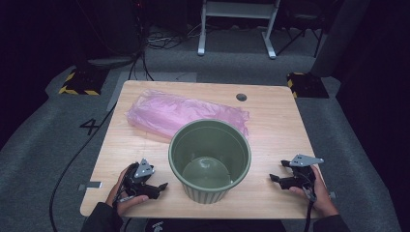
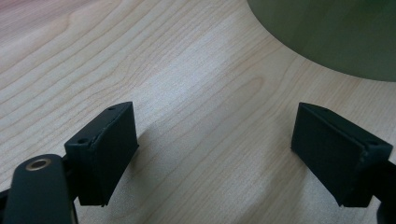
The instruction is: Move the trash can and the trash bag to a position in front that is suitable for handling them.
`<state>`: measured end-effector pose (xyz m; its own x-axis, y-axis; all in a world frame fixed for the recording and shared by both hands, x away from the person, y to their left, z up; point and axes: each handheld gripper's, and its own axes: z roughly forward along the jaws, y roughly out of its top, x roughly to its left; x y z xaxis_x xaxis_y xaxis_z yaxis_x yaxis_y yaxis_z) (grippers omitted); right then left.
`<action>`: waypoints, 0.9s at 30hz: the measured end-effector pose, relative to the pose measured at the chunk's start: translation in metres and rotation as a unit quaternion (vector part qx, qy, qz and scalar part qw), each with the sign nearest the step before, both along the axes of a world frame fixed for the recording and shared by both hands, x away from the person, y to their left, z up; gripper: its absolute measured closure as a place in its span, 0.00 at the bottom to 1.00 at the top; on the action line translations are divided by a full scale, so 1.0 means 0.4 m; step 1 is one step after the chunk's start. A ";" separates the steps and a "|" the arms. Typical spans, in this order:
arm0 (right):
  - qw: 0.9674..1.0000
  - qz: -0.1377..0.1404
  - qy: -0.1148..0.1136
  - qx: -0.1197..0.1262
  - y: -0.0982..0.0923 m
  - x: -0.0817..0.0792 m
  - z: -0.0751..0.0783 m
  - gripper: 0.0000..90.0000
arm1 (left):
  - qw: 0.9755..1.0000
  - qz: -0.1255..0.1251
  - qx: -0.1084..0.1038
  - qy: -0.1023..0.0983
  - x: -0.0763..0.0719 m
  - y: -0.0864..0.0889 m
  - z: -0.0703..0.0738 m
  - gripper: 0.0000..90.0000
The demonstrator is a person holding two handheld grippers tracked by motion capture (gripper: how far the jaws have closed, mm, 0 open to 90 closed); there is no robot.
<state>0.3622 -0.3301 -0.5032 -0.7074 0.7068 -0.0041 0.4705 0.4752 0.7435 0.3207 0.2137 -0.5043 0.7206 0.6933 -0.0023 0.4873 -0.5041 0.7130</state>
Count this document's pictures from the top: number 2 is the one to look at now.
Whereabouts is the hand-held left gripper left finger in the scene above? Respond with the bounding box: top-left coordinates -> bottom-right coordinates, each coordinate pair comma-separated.
64,101 -> 140,207

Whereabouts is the green plastic trash bin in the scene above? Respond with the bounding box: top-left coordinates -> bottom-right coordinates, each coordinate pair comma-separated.
247,0 -> 396,83

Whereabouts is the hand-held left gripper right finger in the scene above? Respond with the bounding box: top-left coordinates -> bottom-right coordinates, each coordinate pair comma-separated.
290,102 -> 394,208

